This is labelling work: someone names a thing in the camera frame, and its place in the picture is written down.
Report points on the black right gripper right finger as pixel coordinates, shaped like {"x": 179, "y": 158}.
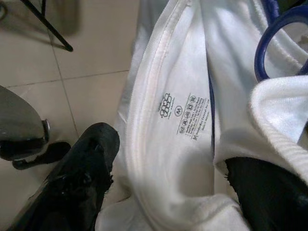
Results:
{"x": 272, "y": 197}

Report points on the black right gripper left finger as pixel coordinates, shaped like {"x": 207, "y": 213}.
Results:
{"x": 72, "y": 187}

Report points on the blue clothes hanger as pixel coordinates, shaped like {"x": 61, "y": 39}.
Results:
{"x": 260, "y": 53}

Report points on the white T-shirt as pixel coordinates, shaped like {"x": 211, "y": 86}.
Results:
{"x": 180, "y": 72}

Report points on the grey robot foot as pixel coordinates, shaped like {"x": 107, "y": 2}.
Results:
{"x": 16, "y": 115}

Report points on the black metal stand legs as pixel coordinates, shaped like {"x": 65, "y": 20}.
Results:
{"x": 48, "y": 26}

